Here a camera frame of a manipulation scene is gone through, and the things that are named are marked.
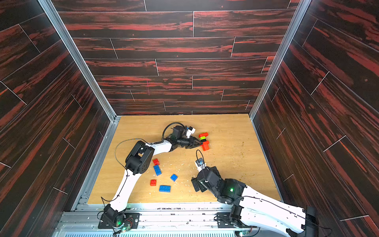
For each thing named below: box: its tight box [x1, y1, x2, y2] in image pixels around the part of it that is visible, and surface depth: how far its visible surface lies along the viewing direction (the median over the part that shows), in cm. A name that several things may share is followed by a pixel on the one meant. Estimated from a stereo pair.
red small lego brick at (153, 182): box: [150, 179, 157, 187], surface depth 88 cm
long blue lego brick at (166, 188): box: [158, 184, 172, 193], surface depth 85 cm
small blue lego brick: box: [170, 173, 178, 182], surface depth 90 cm
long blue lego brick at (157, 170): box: [153, 164, 162, 177], surface depth 92 cm
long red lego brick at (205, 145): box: [199, 140, 210, 152], surface depth 100 cm
